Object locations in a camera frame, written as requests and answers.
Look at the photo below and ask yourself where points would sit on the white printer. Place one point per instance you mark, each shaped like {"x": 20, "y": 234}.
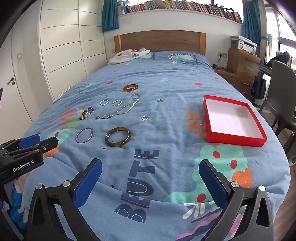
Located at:
{"x": 248, "y": 46}

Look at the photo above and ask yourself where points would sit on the wall socket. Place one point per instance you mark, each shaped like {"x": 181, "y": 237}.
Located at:
{"x": 223, "y": 54}

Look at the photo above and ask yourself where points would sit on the wooden drawer cabinet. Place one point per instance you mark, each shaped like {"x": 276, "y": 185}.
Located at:
{"x": 242, "y": 63}

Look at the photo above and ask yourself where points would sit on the teal curtain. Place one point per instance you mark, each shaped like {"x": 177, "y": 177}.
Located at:
{"x": 251, "y": 20}
{"x": 110, "y": 14}

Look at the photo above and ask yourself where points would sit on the low wooden nightstand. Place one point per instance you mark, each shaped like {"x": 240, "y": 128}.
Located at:
{"x": 233, "y": 80}

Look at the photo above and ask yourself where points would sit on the wooden headboard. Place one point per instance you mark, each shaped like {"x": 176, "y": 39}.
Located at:
{"x": 161, "y": 40}

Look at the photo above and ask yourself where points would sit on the thin silver bangle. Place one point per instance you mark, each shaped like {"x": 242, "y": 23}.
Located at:
{"x": 76, "y": 136}

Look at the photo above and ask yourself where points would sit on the row of books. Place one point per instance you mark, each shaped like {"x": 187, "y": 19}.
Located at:
{"x": 180, "y": 5}

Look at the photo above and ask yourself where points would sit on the large amber bangle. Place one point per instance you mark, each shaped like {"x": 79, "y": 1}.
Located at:
{"x": 109, "y": 143}

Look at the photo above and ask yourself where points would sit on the small amber bangle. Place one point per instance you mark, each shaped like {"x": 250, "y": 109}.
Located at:
{"x": 124, "y": 88}

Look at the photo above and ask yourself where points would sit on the white door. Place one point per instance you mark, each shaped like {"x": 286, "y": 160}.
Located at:
{"x": 18, "y": 97}

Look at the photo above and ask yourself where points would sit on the dark hanging bag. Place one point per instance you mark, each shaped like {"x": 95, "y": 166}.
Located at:
{"x": 258, "y": 87}

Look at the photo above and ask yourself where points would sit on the white wardrobe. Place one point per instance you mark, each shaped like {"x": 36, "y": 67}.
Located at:
{"x": 69, "y": 46}

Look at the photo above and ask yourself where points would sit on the window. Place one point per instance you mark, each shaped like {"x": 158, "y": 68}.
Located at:
{"x": 284, "y": 27}

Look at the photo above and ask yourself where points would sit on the grey chair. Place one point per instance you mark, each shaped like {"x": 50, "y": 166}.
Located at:
{"x": 281, "y": 92}

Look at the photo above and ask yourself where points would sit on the blue white patterned cloth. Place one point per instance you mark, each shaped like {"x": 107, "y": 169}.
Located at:
{"x": 15, "y": 204}

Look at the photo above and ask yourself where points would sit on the silver wristwatch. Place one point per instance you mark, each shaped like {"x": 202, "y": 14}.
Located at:
{"x": 105, "y": 116}

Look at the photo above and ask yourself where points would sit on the light switch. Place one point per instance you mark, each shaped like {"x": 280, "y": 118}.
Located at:
{"x": 19, "y": 55}

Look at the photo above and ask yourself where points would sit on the red cardboard box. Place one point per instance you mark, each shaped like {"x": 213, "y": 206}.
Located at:
{"x": 231, "y": 120}

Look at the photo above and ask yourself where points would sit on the black backpack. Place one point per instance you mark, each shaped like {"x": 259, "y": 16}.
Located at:
{"x": 282, "y": 58}

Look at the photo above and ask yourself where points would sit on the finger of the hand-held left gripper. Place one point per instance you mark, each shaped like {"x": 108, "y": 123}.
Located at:
{"x": 29, "y": 141}
{"x": 49, "y": 143}

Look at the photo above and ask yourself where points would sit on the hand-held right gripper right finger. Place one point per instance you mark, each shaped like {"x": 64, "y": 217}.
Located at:
{"x": 214, "y": 183}

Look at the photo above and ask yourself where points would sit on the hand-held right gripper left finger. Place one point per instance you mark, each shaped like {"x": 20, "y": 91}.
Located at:
{"x": 86, "y": 185}

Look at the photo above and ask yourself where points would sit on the white garment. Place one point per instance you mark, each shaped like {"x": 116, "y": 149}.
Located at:
{"x": 122, "y": 58}

